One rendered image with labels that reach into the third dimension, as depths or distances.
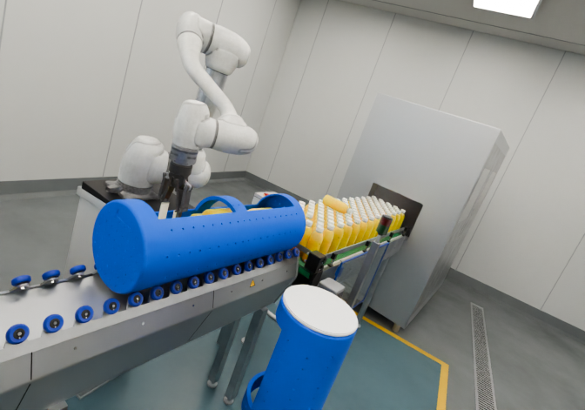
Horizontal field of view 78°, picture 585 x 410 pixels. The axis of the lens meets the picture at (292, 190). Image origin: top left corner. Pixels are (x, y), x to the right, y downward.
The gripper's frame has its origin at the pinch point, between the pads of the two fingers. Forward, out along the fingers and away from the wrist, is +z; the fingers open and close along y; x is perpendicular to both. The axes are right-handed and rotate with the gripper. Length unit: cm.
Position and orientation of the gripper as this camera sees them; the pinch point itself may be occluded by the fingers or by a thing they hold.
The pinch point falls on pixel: (169, 216)
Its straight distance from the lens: 134.6
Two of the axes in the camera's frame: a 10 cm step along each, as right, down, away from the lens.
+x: 5.3, -0.4, 8.5
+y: 7.9, 3.7, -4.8
